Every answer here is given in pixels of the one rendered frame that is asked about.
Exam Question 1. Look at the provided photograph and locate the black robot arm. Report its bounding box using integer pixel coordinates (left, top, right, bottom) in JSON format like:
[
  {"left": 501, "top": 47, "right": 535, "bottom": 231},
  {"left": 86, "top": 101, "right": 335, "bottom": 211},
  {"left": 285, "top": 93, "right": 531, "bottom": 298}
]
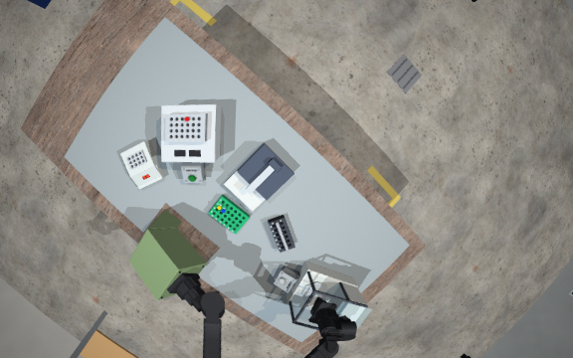
[{"left": 167, "top": 273, "right": 357, "bottom": 358}]

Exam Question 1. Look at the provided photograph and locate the grey bench mat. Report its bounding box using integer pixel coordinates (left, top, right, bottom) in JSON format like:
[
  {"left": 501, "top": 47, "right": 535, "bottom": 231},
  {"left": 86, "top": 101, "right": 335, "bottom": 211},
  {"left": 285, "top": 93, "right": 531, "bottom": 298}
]
[{"left": 65, "top": 17, "right": 410, "bottom": 342}]

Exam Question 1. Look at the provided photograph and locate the green tube rack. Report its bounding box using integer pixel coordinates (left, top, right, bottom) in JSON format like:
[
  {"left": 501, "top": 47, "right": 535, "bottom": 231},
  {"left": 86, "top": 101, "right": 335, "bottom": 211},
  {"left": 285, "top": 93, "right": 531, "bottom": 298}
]
[{"left": 208, "top": 195, "right": 250, "bottom": 234}]

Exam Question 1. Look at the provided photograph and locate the white dry block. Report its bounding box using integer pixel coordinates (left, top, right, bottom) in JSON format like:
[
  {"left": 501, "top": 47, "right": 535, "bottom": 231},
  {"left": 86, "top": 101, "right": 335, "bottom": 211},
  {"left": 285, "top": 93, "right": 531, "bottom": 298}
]
[{"left": 120, "top": 140, "right": 165, "bottom": 189}]

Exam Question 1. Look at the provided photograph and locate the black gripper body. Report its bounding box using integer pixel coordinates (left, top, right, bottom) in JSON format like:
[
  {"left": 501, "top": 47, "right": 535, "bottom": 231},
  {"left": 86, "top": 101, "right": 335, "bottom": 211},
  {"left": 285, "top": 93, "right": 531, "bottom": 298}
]
[{"left": 308, "top": 300, "right": 337, "bottom": 325}]

